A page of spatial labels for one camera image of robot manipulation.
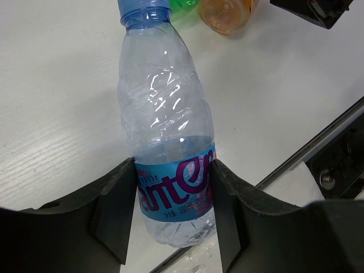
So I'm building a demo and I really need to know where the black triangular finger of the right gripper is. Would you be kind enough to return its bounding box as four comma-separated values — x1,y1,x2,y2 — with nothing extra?
270,0,353,29

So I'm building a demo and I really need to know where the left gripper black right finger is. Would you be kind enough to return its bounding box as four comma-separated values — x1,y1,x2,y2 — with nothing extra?
210,160,363,272

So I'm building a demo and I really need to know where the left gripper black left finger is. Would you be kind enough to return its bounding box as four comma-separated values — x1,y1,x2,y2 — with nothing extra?
1,158,137,272

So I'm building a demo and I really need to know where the small orange bottle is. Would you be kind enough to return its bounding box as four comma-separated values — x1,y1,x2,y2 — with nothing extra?
199,0,259,35

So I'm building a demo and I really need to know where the blue water bottle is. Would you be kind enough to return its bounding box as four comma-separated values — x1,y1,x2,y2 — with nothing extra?
117,1,216,248

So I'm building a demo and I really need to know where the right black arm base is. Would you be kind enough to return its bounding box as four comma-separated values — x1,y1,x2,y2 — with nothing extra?
307,118,363,199

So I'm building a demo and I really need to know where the green plastic bottle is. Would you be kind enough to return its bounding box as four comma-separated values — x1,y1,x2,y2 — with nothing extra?
169,0,200,21

